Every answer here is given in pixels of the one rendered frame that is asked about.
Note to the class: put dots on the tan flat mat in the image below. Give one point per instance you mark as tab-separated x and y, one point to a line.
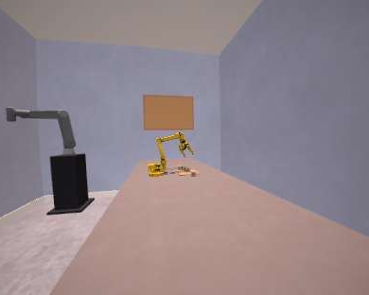
182	172

